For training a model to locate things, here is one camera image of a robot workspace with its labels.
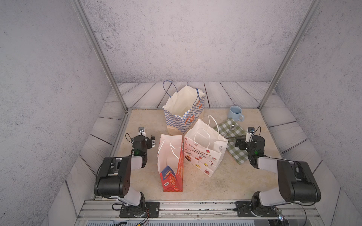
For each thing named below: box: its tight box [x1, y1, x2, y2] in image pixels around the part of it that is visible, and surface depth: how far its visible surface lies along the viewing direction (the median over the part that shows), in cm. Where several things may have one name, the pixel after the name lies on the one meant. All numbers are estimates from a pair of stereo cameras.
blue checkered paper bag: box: [162, 80, 206, 136], surface depth 98 cm
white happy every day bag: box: [183, 114, 229, 178], surface depth 78 cm
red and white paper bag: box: [157, 134, 185, 193], surface depth 73 cm
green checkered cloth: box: [213, 117, 249, 165], surface depth 106 cm
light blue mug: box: [227, 105, 245, 122], surface depth 113 cm
